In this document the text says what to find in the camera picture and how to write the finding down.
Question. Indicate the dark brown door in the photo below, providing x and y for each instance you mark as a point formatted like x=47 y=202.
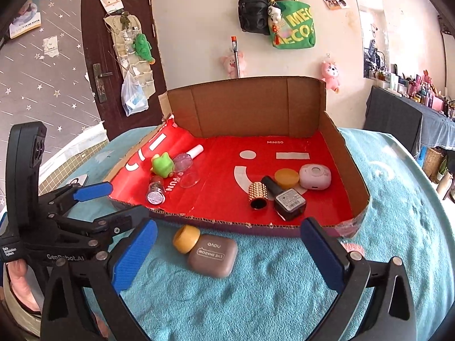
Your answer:
x=98 y=48

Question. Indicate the clear glass cup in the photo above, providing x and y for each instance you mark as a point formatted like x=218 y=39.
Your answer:
x=189 y=179

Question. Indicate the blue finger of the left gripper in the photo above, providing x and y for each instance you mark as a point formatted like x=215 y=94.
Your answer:
x=123 y=220
x=95 y=191

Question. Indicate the black nail polish studded cap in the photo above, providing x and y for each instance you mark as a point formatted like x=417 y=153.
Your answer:
x=288 y=203

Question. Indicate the cluttered desk blue cloth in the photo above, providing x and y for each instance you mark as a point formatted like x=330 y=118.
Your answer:
x=413 y=124

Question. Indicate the green frog toy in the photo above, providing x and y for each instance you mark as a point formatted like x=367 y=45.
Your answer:
x=162 y=165

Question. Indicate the orange capped stick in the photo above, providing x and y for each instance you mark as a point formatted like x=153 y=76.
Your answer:
x=236 y=56

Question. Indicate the pink plush right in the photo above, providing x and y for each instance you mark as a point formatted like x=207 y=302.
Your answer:
x=330 y=75

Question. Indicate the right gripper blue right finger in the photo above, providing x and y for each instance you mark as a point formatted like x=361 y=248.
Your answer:
x=327 y=253

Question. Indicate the white plastic bag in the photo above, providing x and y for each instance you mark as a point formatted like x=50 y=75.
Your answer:
x=133 y=98

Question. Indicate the orange ring cup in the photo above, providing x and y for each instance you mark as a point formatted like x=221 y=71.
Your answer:
x=186 y=238

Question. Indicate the pink nail polish bottle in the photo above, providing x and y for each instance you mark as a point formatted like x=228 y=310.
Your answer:
x=184 y=160

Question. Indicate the teal star blanket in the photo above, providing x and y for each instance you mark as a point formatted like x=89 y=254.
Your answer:
x=275 y=291

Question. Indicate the orange round lid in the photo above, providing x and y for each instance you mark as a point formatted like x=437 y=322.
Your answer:
x=286 y=178

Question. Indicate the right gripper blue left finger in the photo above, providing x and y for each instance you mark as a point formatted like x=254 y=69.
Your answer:
x=129 y=253

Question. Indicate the glitter jar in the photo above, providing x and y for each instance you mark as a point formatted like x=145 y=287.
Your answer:
x=156 y=191

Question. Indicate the cardboard tray red lining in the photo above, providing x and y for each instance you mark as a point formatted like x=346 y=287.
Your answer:
x=248 y=128

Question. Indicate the door handle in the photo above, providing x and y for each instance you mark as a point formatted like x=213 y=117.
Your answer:
x=99 y=75

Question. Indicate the green plush toy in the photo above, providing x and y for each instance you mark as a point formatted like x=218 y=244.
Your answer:
x=143 y=48

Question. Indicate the pink round speaker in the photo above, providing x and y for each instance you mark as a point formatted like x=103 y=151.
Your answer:
x=315 y=177

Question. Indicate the pink plush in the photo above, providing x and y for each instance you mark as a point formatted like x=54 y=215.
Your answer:
x=234 y=68
x=330 y=75

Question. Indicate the black backpack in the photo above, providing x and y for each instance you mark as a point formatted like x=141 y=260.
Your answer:
x=253 y=16

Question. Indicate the beige hanging organizer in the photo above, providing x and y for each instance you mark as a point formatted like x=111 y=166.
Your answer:
x=123 y=30

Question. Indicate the green tote bag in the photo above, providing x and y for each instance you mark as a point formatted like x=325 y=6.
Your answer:
x=291 y=25

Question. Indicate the pink plush left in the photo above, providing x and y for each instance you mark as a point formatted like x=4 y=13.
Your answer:
x=234 y=68

